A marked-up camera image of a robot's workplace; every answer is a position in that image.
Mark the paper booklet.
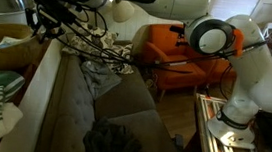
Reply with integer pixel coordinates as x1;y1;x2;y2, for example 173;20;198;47
0;35;23;53

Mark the wooden bowl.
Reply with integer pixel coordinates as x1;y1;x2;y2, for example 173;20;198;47
0;22;46;76

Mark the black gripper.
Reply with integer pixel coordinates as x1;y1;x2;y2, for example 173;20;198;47
20;0;80;47

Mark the floor lamp white shade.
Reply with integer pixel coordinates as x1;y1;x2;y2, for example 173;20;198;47
110;0;137;25

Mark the dark grey crumpled blanket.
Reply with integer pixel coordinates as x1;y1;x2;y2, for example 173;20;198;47
81;114;148;152

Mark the wooden counter top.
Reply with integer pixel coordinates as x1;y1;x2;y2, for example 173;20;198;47
0;34;52;152

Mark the grey fabric sofa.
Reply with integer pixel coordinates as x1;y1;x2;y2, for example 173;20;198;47
32;31;202;152

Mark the leaf patterned cushion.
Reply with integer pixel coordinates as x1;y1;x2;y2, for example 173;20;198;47
59;20;139;76

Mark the light grey cloth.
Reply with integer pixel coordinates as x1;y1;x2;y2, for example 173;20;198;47
77;59;125;103

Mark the orange armchair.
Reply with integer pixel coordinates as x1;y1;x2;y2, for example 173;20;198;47
138;21;242;99

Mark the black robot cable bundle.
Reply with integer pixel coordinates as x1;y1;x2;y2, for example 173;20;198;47
29;0;270;102

